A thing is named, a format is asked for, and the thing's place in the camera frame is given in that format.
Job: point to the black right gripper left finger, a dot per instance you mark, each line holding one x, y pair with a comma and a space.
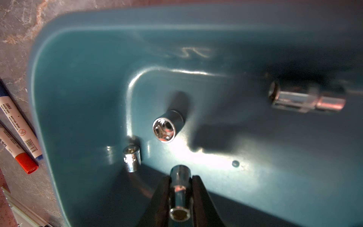
157, 212

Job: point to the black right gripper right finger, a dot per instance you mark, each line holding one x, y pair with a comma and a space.
204, 211

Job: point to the small short chrome socket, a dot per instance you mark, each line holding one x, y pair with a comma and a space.
180, 193

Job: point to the large chrome socket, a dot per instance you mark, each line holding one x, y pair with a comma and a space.
168, 125

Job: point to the chrome socket inside box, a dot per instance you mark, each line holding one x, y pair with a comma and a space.
307, 97

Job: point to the teal plastic storage box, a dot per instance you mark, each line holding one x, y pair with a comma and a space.
99, 79

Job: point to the red capped white marker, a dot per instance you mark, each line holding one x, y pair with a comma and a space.
17, 152

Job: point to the blue capped white marker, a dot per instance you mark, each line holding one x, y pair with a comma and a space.
20, 125

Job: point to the aluminium front rail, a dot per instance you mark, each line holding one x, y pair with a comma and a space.
23, 215

